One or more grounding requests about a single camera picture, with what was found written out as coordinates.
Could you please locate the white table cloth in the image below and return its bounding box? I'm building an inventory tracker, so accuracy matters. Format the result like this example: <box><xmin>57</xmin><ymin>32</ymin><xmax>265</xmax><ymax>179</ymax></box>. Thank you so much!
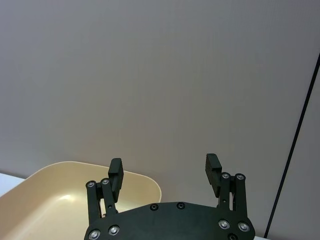
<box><xmin>0</xmin><ymin>172</ymin><xmax>27</xmax><ymax>199</ymax></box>

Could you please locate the cream plastic basin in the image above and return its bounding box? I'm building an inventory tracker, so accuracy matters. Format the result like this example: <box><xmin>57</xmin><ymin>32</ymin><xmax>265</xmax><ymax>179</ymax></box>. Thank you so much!
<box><xmin>0</xmin><ymin>160</ymin><xmax>162</xmax><ymax>240</ymax></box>

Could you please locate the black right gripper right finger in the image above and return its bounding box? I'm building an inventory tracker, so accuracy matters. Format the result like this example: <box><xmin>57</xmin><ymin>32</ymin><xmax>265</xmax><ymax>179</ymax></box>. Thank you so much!
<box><xmin>205</xmin><ymin>153</ymin><xmax>250</xmax><ymax>219</ymax></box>

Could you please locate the thin black wall strip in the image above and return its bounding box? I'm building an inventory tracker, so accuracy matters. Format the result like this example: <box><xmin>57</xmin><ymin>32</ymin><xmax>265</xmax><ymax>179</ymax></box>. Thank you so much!
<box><xmin>263</xmin><ymin>52</ymin><xmax>320</xmax><ymax>239</ymax></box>

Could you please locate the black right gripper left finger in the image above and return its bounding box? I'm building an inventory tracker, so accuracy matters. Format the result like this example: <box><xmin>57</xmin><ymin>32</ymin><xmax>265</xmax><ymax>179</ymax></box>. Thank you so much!
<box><xmin>85</xmin><ymin>157</ymin><xmax>125</xmax><ymax>225</ymax></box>

